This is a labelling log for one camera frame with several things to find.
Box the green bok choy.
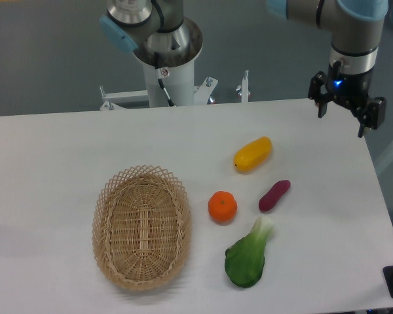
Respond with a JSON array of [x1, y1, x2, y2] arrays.
[[224, 216, 274, 288]]

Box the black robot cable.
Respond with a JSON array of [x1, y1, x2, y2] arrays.
[[153, 51, 176, 108]]

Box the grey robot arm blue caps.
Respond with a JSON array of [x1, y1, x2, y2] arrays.
[[100, 1, 388, 136]]

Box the white metal base frame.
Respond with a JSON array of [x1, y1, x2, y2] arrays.
[[100, 69, 251, 111]]

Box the oval wicker basket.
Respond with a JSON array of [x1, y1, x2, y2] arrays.
[[92, 165, 191, 291]]

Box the purple sweet potato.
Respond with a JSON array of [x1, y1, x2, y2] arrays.
[[258, 180, 291, 213]]

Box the yellow mango fruit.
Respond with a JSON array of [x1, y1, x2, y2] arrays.
[[233, 136, 272, 173]]

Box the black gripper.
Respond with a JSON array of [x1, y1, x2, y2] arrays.
[[308, 62, 386, 138]]

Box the orange tangerine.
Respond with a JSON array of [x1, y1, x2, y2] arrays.
[[208, 191, 238, 224]]

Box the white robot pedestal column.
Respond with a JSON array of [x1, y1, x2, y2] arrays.
[[141, 60, 195, 108]]

